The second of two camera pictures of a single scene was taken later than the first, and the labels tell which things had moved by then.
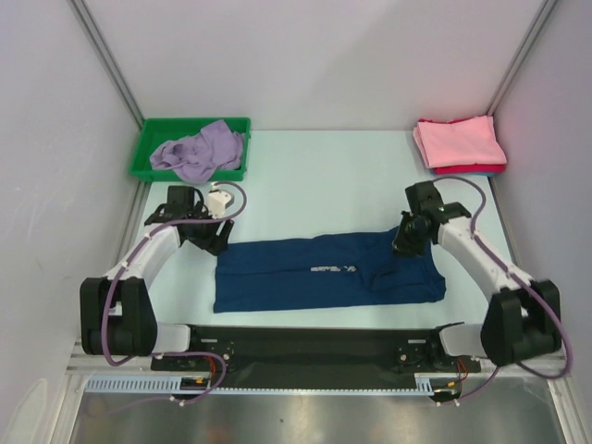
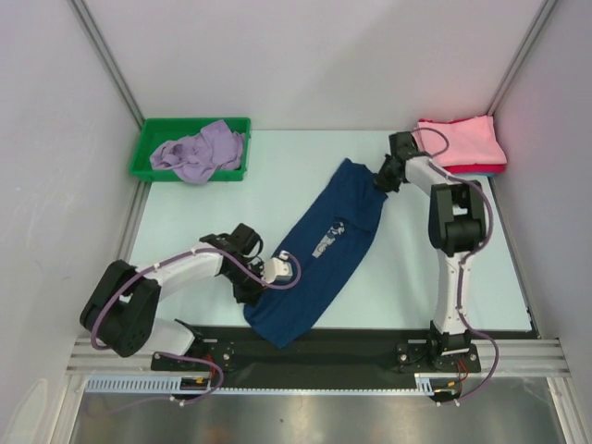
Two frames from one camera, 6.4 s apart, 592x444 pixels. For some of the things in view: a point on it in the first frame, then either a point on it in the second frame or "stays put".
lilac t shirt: (198, 156) stays put
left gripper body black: (202, 232) to (246, 283)
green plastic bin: (155, 131) stays put
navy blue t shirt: (328, 270) to (324, 239)
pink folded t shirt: (468, 141) stays put
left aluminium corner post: (108, 61) stays put
